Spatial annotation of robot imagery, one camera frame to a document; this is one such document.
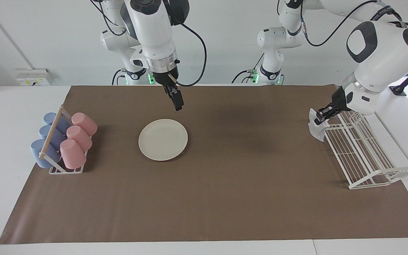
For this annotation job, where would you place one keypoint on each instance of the white wall socket box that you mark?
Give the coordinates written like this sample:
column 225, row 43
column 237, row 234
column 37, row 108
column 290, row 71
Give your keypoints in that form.
column 32, row 77

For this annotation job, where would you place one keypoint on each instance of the green lit base connector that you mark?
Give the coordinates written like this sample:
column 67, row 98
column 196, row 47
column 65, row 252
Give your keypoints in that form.
column 151, row 78
column 254, row 76

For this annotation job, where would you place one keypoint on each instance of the pink plastic cup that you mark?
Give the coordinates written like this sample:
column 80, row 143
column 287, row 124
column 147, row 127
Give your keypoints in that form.
column 72, row 154
column 85, row 123
column 80, row 138

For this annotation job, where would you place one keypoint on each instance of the clear plastic bag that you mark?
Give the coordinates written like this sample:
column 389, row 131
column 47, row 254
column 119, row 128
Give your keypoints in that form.
column 317, row 134

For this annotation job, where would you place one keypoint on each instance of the brown table mat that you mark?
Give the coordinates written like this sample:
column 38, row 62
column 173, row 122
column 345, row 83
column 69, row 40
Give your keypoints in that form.
column 225, row 198

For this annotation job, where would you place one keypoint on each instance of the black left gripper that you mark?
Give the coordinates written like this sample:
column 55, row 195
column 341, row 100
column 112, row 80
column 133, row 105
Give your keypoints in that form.
column 338, row 101

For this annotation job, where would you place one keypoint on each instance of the cream round plate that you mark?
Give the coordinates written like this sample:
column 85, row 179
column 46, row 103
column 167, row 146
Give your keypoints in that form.
column 163, row 140

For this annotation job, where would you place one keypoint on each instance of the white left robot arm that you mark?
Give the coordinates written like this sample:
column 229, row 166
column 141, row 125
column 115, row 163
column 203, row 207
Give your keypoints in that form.
column 381, row 53

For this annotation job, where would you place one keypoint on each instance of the blue plastic cup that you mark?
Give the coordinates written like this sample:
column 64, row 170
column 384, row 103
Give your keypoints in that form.
column 62, row 124
column 41, row 156
column 56, row 137

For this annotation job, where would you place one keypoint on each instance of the white wooden cup rack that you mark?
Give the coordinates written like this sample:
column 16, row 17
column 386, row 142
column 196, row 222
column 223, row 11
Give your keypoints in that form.
column 51, row 132

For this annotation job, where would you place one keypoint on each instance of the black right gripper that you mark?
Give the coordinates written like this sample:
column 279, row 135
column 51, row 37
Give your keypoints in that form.
column 165, row 78

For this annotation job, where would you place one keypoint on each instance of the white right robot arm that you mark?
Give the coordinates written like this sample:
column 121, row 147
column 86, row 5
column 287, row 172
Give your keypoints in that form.
column 151, row 32

